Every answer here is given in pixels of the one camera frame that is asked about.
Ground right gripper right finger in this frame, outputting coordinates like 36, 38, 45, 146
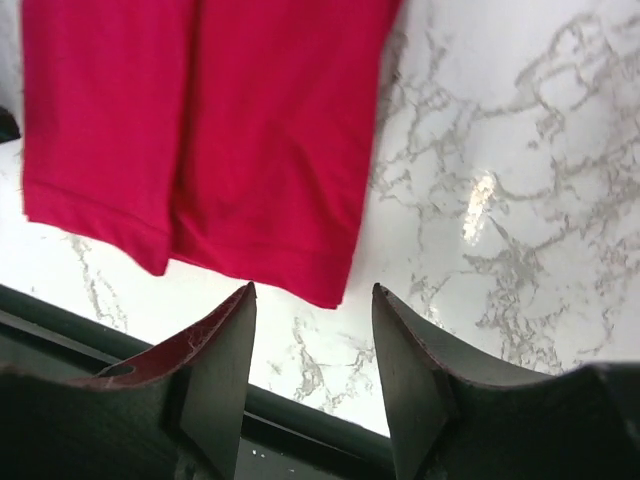
372, 285, 639, 479

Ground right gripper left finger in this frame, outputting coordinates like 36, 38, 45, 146
1, 284, 256, 479

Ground red t shirt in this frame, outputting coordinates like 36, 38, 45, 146
21, 1, 400, 309

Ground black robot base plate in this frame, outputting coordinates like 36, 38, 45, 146
1, 284, 393, 479

